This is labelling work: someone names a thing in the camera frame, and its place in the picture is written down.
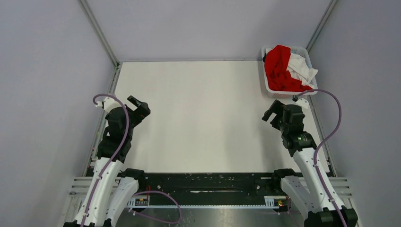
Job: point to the white t shirt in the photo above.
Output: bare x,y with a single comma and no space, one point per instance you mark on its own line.
300,70

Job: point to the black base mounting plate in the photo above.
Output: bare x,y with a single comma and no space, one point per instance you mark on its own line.
209,189

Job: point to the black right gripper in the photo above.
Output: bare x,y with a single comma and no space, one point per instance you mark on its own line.
277,107

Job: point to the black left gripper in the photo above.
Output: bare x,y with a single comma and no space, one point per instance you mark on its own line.
141,112

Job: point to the white slotted cable duct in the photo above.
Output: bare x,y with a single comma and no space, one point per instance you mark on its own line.
267,203

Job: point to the red t shirt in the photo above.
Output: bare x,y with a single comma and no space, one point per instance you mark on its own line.
278,70

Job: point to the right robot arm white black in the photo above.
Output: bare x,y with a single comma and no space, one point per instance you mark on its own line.
318,202

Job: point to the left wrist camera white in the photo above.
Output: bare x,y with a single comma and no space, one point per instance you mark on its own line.
108,104

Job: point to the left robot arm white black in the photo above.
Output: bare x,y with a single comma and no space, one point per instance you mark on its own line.
111,187

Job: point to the white plastic laundry basket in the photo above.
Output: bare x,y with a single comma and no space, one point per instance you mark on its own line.
308,56

